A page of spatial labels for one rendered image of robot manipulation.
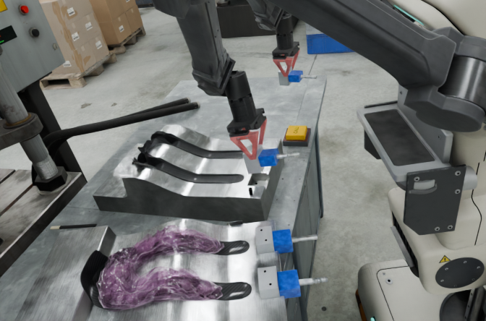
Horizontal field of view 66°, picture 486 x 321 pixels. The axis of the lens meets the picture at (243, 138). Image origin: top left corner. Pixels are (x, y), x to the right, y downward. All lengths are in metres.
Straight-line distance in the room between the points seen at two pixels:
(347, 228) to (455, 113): 1.58
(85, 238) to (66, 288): 0.13
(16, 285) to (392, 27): 0.99
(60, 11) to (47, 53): 3.02
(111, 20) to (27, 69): 3.93
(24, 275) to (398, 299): 1.13
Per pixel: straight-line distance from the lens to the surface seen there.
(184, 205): 1.01
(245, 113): 0.85
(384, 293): 1.48
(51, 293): 0.88
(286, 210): 1.00
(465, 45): 0.55
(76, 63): 4.70
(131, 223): 1.10
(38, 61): 1.54
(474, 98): 0.53
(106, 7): 5.36
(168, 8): 0.49
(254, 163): 0.91
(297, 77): 1.35
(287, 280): 0.77
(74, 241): 0.96
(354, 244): 1.98
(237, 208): 0.95
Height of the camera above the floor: 1.49
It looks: 32 degrees down
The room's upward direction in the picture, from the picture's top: 11 degrees counter-clockwise
